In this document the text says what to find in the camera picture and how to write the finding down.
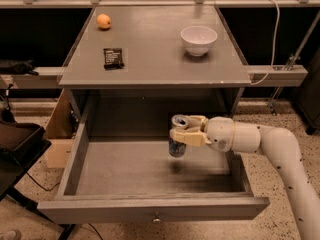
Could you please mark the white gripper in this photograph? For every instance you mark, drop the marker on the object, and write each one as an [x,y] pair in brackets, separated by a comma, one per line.
[220,133]

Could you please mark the silver blue redbull can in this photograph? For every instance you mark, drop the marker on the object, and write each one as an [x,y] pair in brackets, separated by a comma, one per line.
[178,122]

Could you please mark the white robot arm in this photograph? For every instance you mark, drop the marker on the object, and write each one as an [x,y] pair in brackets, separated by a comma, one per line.
[279,145]

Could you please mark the metal drawer knob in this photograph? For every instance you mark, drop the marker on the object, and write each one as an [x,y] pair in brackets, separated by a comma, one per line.
[156,219]

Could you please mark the open grey top drawer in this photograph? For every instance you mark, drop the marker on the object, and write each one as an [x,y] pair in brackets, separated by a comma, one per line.
[110,180]

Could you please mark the grey wooden cabinet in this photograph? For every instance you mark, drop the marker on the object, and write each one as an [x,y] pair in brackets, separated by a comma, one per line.
[149,37]

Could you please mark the white ceramic bowl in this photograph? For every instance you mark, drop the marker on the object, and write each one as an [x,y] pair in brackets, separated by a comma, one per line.
[198,40]

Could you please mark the black snack packet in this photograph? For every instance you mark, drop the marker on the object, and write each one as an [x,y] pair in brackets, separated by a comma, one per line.
[113,58]

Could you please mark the cardboard box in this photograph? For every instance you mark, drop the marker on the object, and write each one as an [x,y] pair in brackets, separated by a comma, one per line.
[59,132]

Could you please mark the orange fruit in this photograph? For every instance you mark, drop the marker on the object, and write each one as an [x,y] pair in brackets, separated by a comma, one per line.
[103,21]

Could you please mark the black chair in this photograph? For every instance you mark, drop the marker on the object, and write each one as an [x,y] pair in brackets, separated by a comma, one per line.
[21,145]

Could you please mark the black bag on shelf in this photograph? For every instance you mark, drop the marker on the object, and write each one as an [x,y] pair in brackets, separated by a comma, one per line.
[17,67]

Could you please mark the white shoe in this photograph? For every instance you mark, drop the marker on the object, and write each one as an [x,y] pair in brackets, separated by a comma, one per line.
[11,235]

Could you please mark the metal rail shelf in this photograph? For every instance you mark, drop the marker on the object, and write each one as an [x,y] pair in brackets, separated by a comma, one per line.
[242,76]

